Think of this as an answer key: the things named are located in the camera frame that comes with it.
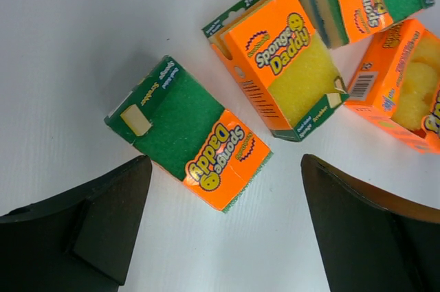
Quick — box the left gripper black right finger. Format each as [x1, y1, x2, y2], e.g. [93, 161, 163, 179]
[301, 154, 439, 291]

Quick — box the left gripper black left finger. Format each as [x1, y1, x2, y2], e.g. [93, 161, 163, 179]
[1, 155, 152, 291]

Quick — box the orange Scrub Daddy box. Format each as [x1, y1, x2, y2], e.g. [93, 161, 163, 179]
[345, 19, 439, 154]

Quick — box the orange yellow sponge pack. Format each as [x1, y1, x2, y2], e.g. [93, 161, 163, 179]
[202, 0, 349, 142]

